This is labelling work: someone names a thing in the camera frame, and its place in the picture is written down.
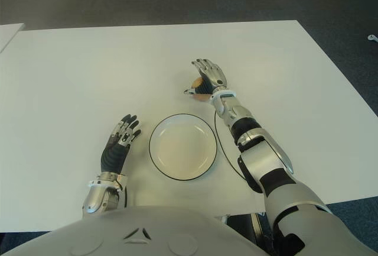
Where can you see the right robot hand black silver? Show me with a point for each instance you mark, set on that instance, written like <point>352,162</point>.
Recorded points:
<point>214,74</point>

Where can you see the left robot hand black silver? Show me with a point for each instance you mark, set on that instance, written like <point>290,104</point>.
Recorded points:
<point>113,157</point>

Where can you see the yellow red apple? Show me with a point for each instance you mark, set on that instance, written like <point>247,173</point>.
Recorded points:
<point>197,83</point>

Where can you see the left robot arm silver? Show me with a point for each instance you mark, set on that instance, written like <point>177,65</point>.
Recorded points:
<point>97,197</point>

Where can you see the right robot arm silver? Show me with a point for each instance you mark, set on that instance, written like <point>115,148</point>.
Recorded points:
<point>265,155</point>

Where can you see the white plate with black rim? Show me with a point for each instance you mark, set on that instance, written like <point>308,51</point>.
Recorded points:
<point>183,146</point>

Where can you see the grey robot torso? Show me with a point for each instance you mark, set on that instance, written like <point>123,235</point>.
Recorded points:
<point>133,229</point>

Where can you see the small white object on floor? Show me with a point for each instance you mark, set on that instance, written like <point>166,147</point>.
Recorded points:
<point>372,38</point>

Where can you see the neighbouring white table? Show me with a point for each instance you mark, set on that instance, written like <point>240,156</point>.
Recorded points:
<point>7,32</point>

